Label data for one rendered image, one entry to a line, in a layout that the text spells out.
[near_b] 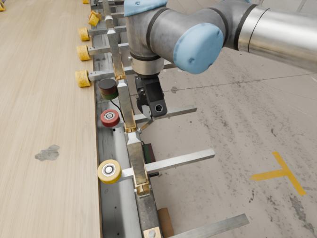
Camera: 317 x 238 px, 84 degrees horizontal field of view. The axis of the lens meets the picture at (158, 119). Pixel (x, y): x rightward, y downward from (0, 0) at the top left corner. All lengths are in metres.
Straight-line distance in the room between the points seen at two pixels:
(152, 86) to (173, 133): 1.35
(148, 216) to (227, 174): 1.06
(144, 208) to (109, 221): 0.18
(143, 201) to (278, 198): 1.25
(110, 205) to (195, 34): 0.79
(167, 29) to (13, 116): 0.81
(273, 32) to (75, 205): 0.67
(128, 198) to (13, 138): 0.54
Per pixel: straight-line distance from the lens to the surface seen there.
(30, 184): 0.75
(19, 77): 1.24
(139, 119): 0.82
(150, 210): 0.81
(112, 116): 0.79
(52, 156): 0.76
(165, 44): 0.35
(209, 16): 0.39
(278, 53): 0.41
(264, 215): 1.72
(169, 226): 1.43
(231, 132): 1.98
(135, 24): 0.41
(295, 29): 0.40
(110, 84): 0.63
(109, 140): 1.07
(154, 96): 0.49
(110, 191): 0.94
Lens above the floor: 1.49
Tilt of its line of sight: 50 degrees down
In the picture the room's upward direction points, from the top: straight up
